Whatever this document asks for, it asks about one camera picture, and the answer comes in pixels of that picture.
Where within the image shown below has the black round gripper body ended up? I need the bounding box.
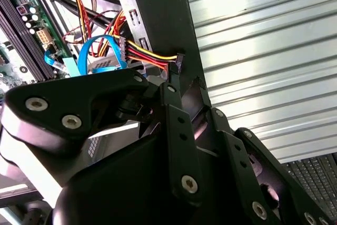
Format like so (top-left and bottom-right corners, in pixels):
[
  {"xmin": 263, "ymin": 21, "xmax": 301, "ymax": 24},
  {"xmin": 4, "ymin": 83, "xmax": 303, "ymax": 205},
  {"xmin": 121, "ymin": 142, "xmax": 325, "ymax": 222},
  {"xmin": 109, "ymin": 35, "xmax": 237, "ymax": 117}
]
[{"xmin": 52, "ymin": 129, "xmax": 282, "ymax": 225}]

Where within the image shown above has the blue data wire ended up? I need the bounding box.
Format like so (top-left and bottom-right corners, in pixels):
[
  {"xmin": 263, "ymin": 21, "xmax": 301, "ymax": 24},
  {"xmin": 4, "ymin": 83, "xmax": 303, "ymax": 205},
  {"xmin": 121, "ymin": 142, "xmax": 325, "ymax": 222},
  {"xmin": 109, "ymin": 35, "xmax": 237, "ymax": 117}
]
[{"xmin": 77, "ymin": 35, "xmax": 128, "ymax": 76}]

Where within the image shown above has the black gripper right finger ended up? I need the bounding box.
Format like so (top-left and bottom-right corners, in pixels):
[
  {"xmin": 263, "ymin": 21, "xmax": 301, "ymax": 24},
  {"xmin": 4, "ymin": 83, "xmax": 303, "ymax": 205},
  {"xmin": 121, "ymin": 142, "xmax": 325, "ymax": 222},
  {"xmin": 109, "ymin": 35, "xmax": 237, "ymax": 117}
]
[{"xmin": 181, "ymin": 76, "xmax": 337, "ymax": 225}]

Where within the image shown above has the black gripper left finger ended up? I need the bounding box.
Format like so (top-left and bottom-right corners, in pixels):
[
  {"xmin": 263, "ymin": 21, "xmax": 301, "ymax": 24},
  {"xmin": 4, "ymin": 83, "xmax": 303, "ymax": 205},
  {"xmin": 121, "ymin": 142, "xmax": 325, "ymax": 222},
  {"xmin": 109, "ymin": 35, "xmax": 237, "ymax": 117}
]
[{"xmin": 0, "ymin": 69, "xmax": 205, "ymax": 207}]

